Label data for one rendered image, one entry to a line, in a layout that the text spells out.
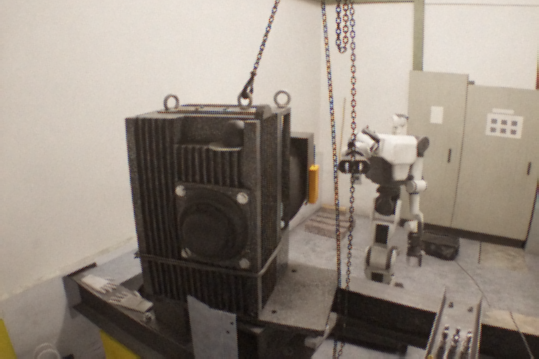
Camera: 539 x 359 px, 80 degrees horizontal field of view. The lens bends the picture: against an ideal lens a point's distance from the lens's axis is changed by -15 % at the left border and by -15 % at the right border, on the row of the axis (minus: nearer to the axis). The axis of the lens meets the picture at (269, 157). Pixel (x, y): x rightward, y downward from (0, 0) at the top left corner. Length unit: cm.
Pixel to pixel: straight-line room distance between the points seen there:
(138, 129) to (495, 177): 347
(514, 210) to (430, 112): 134
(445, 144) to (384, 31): 140
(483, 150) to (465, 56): 99
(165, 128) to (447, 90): 315
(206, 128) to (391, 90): 323
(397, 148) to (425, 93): 188
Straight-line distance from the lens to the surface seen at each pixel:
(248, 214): 120
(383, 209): 229
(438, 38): 423
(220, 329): 124
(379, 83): 434
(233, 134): 116
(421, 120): 403
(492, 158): 404
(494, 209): 418
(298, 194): 163
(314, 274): 168
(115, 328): 224
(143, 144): 134
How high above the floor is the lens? 178
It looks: 14 degrees down
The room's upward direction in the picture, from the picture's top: straight up
